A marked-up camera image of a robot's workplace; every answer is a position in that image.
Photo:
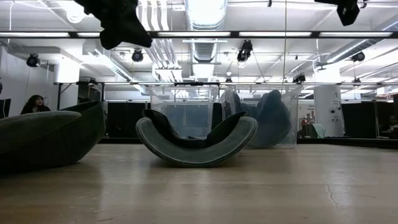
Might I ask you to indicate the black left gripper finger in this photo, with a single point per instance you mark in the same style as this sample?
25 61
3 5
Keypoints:
138 35
112 39

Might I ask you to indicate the green denim cap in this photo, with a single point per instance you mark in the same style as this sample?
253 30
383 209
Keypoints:
192 155
46 140

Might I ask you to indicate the blue denim cap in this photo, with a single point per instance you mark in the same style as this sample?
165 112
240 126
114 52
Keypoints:
270 118

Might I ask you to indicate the black ceiling spotlight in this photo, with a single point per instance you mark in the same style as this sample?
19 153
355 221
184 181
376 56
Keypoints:
299 78
32 60
245 51
357 56
137 55

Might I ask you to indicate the black overhead light bar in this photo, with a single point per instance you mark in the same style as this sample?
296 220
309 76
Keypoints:
192 34

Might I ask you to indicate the black partition panel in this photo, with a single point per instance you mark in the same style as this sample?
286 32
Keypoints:
359 119
124 119

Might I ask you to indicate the clear plastic bin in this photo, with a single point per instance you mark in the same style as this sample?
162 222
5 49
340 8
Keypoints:
293 109
186 121

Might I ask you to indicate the white round column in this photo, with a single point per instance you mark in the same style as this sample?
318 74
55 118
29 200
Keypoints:
328 112

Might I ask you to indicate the person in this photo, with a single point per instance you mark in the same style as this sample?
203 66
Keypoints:
35 104

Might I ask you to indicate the black monitor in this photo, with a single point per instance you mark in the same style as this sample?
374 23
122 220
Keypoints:
4 109

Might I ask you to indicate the silver ventilation duct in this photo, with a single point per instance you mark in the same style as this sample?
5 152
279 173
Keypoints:
205 18

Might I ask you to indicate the black background rail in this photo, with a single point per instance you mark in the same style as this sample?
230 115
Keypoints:
280 83

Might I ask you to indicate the black aluminium frame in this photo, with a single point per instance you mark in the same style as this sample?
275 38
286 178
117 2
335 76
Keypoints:
342 142

